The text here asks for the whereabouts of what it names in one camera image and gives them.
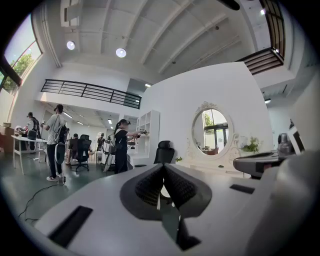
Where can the white ornate dressing table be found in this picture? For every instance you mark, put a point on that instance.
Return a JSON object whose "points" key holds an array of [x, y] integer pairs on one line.
{"points": [[200, 168]]}

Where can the black office chair with headrest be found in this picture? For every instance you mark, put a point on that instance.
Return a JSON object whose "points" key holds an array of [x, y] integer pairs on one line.
{"points": [[163, 152]]}

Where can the black balcony railing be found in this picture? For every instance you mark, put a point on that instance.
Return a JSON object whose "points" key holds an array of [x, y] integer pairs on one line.
{"points": [[130, 101]]}

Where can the black slatted balcony frame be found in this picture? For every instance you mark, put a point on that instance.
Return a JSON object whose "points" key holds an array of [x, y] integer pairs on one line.
{"points": [[262, 62]]}

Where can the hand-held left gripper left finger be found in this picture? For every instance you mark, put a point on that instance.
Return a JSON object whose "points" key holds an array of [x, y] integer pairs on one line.
{"points": [[100, 200]]}

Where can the white desk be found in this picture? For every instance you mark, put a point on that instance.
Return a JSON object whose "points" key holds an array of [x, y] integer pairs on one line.
{"points": [[27, 139]]}

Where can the white shelf unit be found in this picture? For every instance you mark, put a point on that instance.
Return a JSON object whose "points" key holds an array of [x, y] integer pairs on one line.
{"points": [[155, 140]]}

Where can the large glass window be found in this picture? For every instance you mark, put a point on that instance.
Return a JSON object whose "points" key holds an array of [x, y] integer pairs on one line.
{"points": [[22, 62]]}

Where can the round ceiling lamp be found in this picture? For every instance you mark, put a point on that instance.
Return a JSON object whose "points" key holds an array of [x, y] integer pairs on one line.
{"points": [[70, 45], [120, 52]]}

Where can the white and lilac flower bouquet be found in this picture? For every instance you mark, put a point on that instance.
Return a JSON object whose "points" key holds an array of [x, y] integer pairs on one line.
{"points": [[251, 146]]}

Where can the cardboard box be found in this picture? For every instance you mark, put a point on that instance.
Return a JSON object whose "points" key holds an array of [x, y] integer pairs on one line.
{"points": [[7, 140]]}

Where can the oval mirror with white frame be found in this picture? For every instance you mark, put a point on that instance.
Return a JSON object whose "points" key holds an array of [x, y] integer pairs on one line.
{"points": [[212, 125]]}

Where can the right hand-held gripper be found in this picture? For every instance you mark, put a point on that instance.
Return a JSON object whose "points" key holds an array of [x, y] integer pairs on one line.
{"points": [[285, 145]]}

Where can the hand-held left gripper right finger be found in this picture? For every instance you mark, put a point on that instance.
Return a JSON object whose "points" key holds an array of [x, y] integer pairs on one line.
{"points": [[225, 212]]}

